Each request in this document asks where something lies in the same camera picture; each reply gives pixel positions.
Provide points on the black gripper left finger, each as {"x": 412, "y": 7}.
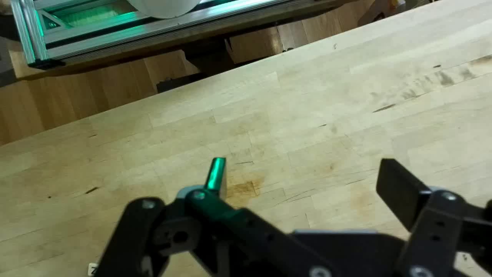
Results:
{"x": 154, "y": 230}

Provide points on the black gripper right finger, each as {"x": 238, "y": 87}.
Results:
{"x": 440, "y": 224}

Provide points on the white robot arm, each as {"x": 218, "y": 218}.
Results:
{"x": 163, "y": 6}

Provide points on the cream letter tile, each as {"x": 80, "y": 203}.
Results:
{"x": 92, "y": 267}

